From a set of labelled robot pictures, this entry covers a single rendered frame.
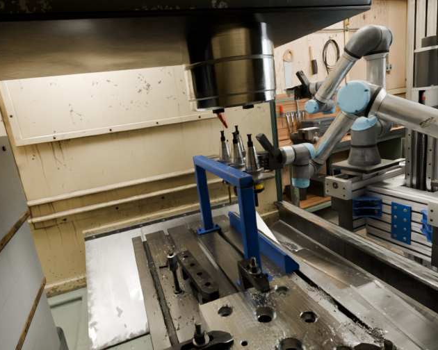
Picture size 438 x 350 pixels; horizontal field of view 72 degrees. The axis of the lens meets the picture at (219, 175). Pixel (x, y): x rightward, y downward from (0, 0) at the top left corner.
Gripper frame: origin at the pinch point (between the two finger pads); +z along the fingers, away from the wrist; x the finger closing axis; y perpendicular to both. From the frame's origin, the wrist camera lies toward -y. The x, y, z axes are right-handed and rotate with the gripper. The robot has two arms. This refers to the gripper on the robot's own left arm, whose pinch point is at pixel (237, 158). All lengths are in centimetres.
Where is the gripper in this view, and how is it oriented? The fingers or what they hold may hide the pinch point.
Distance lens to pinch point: 121.4
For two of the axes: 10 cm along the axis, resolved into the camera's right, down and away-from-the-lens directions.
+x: -3.4, -1.6, 9.3
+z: -9.3, 1.7, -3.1
